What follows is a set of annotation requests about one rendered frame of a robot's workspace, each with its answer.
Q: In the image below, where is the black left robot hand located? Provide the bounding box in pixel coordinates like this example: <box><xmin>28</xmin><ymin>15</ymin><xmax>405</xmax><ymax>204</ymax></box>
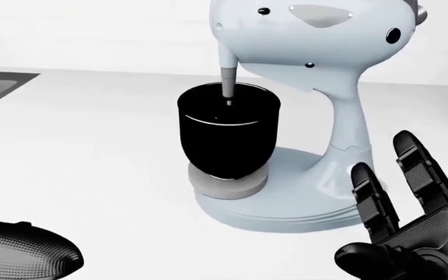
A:
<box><xmin>0</xmin><ymin>199</ymin><xmax>85</xmax><ymax>280</ymax></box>

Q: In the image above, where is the pale blue stand mixer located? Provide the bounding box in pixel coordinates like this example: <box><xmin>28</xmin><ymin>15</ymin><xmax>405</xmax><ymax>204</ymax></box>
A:
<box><xmin>187</xmin><ymin>0</ymin><xmax>429</xmax><ymax>234</ymax></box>

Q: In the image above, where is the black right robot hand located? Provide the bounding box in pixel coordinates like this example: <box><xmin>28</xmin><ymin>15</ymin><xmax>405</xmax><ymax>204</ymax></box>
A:
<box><xmin>334</xmin><ymin>129</ymin><xmax>448</xmax><ymax>280</ymax></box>

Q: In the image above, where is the black mixing bowl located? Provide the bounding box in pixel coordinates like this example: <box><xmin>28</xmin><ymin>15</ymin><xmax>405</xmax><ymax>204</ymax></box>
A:
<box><xmin>177</xmin><ymin>82</ymin><xmax>282</xmax><ymax>180</ymax></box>

